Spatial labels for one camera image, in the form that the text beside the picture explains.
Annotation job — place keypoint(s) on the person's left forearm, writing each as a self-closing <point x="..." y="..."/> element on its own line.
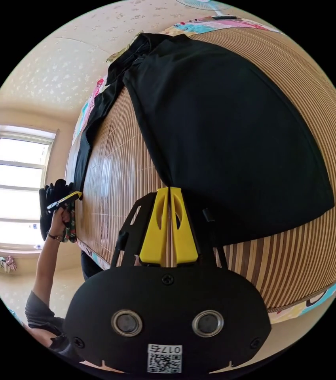
<point x="44" y="267"/>

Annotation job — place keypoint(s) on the person's body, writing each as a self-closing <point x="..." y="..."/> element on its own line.
<point x="43" y="320"/>

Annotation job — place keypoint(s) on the black pants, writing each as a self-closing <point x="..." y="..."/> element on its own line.
<point x="215" y="133"/>

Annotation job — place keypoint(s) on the standing fan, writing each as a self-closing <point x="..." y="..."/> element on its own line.
<point x="206" y="6"/>

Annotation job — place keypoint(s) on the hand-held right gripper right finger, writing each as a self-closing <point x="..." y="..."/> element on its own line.
<point x="185" y="237"/>

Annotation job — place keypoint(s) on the window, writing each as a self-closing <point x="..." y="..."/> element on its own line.
<point x="13" y="190"/>

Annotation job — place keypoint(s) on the person's left hand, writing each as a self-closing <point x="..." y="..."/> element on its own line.
<point x="59" y="222"/>

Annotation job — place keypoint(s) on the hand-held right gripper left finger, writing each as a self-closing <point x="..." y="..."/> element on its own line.
<point x="153" y="237"/>

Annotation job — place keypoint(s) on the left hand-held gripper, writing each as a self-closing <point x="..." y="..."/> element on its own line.
<point x="45" y="207"/>

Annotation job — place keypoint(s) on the bed with woven mat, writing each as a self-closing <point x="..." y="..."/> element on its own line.
<point x="120" y="178"/>

